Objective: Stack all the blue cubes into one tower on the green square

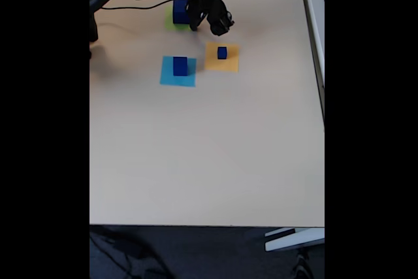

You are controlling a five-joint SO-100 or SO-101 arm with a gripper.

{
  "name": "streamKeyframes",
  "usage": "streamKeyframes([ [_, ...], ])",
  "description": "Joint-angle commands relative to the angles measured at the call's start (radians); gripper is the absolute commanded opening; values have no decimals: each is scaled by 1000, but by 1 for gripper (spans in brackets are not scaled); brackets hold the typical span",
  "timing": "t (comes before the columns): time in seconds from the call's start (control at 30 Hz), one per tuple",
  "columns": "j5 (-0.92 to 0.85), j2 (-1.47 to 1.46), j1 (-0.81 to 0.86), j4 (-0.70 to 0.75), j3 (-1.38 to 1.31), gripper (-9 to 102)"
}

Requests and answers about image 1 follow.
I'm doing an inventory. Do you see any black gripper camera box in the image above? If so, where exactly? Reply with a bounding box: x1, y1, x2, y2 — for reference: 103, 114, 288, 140
206, 0, 236, 37

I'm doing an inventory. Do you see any white table foot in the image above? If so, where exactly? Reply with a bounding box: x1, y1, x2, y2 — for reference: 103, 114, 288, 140
264, 227, 325, 253

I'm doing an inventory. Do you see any white neighbouring table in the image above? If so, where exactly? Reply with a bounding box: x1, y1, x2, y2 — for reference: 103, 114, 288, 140
297, 0, 325, 133

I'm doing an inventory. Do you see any orange paper square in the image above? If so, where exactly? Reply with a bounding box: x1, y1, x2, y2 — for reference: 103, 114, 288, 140
204, 42, 240, 73

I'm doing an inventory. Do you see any medium blue cube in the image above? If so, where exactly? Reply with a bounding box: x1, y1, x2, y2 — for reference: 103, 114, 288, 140
172, 56, 189, 77

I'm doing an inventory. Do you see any green paper square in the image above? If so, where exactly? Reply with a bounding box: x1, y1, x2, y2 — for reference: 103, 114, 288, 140
164, 5, 192, 31

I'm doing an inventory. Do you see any large blue cube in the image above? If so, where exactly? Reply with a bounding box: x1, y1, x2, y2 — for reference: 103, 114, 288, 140
172, 0, 189, 25

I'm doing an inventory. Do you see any light blue paper square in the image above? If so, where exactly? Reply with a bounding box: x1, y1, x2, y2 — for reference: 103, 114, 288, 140
159, 56, 197, 88

